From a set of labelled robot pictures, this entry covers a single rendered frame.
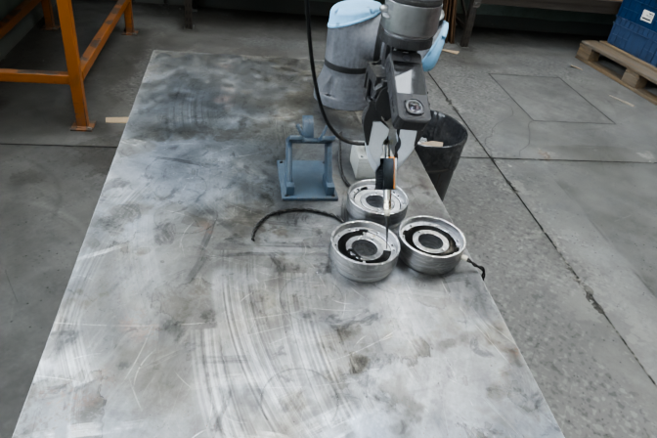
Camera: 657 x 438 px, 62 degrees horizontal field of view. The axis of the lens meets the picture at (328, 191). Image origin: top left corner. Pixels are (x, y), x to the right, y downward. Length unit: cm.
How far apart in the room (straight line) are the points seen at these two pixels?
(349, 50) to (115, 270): 71
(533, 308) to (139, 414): 167
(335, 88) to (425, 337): 70
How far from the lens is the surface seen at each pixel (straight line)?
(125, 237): 89
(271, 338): 73
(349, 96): 129
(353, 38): 125
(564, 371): 198
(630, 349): 218
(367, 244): 85
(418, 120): 70
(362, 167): 103
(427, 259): 83
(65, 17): 272
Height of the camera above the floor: 135
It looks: 34 degrees down
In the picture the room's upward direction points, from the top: 8 degrees clockwise
